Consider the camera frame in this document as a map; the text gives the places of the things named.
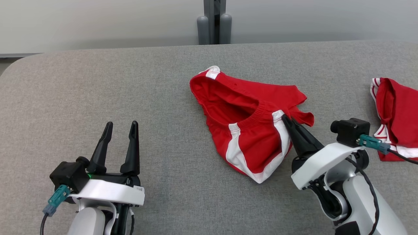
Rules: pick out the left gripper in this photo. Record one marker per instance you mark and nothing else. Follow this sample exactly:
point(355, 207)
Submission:
point(111, 192)

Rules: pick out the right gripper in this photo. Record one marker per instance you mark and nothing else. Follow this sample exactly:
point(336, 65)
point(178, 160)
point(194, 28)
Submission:
point(320, 163)

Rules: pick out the red shorts white stripes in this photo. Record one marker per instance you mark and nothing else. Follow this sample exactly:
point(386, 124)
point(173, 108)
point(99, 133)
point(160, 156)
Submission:
point(254, 147)

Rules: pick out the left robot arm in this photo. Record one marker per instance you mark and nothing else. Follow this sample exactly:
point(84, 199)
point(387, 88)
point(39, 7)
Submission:
point(86, 222)

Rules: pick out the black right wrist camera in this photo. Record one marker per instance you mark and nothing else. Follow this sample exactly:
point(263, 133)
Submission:
point(351, 132)

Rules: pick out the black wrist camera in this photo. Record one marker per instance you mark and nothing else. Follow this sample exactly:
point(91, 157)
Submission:
point(351, 132)
point(68, 176)

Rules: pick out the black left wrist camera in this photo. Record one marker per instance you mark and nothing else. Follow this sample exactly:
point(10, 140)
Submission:
point(68, 176)

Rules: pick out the grey double partition post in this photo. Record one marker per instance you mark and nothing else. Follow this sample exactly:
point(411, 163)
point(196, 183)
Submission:
point(203, 29)

